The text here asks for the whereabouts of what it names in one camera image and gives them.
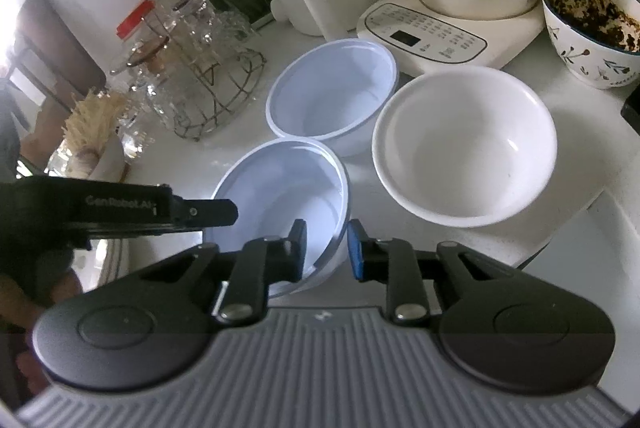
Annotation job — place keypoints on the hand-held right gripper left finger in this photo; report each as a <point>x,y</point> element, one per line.
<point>298,253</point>

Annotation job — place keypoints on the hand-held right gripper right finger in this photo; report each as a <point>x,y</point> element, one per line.
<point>356,253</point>

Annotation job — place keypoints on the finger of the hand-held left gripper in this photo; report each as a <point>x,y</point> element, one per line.
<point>210,212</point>

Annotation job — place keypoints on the pale blue bowl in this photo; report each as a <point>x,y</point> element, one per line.
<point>280,193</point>
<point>330,97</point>

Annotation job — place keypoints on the plain white bowl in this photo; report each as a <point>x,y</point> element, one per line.
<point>465,142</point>

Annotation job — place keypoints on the person's left hand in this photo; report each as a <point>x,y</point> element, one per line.
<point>45,295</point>

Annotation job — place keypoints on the garlic bulbs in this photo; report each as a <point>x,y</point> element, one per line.
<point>82,161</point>

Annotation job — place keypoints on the small white garlic bowl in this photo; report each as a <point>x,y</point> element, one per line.
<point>109,163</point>

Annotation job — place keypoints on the beige bristle bundle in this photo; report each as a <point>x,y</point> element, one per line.
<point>92,117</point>

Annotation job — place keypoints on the set of clear glass cups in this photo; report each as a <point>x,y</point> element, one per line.
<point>190,42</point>

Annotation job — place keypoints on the brown cutting board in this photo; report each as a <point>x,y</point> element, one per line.
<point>50,37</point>

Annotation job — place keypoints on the clear jar with red lid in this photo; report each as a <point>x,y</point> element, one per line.
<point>135,20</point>

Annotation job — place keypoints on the white kettle base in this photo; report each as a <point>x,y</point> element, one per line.
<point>435,37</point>

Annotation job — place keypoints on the patterned bowl with dark food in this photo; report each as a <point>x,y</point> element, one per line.
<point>585,57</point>

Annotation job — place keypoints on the black object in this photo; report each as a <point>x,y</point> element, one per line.
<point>632,107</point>

